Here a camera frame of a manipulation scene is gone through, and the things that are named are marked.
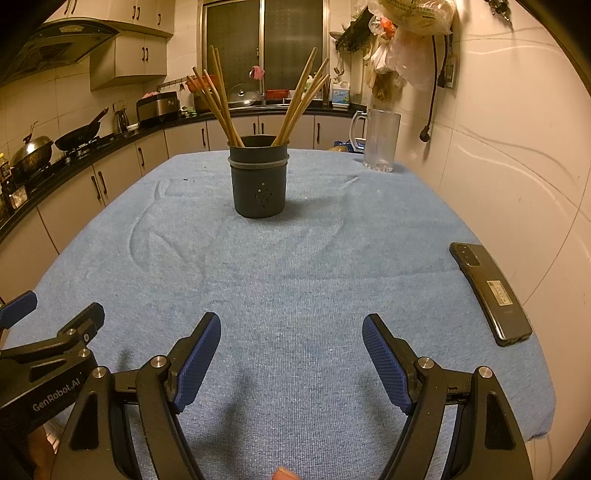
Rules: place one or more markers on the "beige wall cabinets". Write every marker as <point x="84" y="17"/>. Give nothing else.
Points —
<point x="134" y="60"/>

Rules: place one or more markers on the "wall socket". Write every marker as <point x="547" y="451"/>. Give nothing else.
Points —
<point x="448" y="71"/>

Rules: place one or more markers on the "glass pot lid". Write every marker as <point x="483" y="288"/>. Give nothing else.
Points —
<point x="242" y="97"/>

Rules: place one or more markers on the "red colander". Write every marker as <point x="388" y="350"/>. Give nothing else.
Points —
<point x="197" y="84"/>

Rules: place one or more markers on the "steel kettle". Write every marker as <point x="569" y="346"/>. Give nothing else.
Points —
<point x="121" y="122"/>

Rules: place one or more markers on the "blue table cloth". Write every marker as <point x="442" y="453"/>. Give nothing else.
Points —
<point x="300" y="258"/>

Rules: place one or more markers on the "black frying pan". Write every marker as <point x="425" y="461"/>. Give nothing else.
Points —
<point x="78" y="136"/>

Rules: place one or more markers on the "black smartphone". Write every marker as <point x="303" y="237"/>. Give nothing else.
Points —
<point x="489" y="290"/>

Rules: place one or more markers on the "clear hanging plastic bags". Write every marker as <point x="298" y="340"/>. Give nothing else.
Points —
<point x="401" y="60"/>

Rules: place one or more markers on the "hanging ladle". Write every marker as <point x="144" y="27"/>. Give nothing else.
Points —
<point x="340" y="64"/>

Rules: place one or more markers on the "hanging black tools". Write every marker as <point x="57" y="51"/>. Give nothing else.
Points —
<point x="498" y="8"/>

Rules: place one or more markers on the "faucet with pink cloth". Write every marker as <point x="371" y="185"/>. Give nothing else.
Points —
<point x="258" y="74"/>

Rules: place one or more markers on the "black utensil holder cup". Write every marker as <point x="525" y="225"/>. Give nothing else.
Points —
<point x="258" y="184"/>

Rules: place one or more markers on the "steel wok with lid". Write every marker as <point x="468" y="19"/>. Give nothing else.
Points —
<point x="32" y="154"/>

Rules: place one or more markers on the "steel range hood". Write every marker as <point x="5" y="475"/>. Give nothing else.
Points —
<point x="55" y="50"/>

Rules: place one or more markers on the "clear glass pitcher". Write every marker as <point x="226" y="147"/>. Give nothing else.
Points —
<point x="381" y="138"/>

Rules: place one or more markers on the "kitchen window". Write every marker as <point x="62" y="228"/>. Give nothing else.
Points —
<point x="277" y="41"/>

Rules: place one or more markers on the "silver rice cooker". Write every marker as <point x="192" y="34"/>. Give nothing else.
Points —
<point x="157" y="110"/>

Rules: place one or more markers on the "steel pot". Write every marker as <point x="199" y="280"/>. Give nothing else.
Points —
<point x="202" y="104"/>

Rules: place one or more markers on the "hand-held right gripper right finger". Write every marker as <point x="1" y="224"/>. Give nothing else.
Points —
<point x="385" y="364"/>

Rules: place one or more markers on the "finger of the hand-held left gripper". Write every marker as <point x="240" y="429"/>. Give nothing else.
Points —
<point x="69" y="344"/>
<point x="21" y="309"/>

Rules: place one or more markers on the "blue label jug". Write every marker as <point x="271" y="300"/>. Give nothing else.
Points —
<point x="340" y="96"/>

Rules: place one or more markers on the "bundle of tan chopsticks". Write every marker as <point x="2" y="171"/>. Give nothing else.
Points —
<point x="229" y="125"/>

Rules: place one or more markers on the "large white hanging bag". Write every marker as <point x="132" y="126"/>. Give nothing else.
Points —
<point x="415" y="14"/>

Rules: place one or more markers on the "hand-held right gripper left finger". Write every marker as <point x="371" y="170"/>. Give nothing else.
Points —
<point x="198" y="360"/>

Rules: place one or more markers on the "black wall rack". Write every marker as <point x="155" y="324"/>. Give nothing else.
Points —
<point x="353" y="32"/>

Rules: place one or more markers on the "person's left hand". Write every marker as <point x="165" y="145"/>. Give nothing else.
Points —
<point x="45" y="452"/>

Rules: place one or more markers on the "person's right hand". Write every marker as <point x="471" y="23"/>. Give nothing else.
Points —
<point x="285" y="474"/>

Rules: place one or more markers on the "gas stove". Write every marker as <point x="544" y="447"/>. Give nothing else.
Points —
<point x="78" y="154"/>

